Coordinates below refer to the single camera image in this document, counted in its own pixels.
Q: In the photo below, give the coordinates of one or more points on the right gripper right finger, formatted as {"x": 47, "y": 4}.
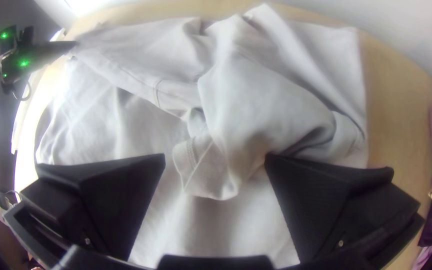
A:
{"x": 332, "y": 210}

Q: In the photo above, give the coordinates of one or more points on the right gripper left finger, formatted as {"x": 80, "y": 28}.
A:
{"x": 99, "y": 202}

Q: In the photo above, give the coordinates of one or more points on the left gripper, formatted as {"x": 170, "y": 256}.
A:
{"x": 49, "y": 50}

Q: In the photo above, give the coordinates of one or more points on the white t-shirt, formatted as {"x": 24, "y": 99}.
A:
{"x": 268, "y": 93}

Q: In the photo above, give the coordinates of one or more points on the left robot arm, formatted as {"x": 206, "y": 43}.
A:
{"x": 11, "y": 56}

